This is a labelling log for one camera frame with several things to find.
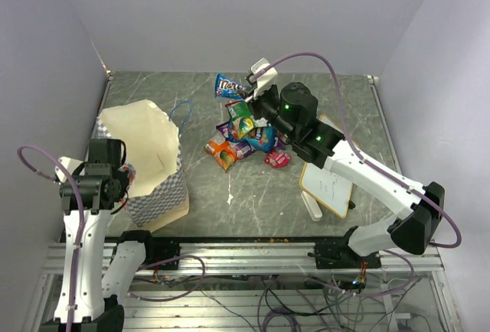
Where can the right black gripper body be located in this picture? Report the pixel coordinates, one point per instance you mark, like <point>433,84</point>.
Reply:
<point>267,105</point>

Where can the green snack bag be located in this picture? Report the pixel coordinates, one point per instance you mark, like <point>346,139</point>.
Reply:
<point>238,110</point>

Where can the blue chocolate candy packet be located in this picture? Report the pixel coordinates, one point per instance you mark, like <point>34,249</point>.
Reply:
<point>227,88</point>

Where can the small colourful candy packet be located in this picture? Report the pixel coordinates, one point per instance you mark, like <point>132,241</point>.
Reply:
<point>279,143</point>

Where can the blue snack bag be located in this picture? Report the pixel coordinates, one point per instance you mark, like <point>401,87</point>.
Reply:
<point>262,138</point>

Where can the purple snack packet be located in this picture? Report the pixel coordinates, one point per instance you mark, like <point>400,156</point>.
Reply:
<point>241,146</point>

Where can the small red snack packet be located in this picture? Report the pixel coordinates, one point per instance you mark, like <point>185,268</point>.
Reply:
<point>277,159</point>

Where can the orange snack packet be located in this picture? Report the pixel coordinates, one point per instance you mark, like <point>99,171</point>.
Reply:
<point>222,152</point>

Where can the checkered paper bag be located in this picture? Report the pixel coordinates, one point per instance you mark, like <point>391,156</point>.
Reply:
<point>158,193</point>

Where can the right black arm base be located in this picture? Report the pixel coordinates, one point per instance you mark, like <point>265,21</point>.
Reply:
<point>333,252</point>

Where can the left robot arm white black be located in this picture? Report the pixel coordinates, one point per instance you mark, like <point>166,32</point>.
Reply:
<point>91,297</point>

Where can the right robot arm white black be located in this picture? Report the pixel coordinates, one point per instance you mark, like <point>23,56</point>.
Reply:
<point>415,207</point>

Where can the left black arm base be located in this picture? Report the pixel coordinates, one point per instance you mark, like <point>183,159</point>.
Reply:
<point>156,248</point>

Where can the white whiteboard eraser marker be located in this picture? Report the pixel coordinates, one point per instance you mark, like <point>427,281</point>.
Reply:
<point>312,206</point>

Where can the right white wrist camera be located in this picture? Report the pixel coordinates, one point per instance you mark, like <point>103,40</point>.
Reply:
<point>262,76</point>

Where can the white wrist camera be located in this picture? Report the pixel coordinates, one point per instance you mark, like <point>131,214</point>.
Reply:
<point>262,76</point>
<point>66,164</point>

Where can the small whiteboard yellow frame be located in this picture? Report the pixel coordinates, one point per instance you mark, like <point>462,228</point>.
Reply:
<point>331,191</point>

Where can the aluminium frame rail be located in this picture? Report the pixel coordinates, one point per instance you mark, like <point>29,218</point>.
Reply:
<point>257,259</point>

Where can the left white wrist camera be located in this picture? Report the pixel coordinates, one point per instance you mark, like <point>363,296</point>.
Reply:
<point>66,164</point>

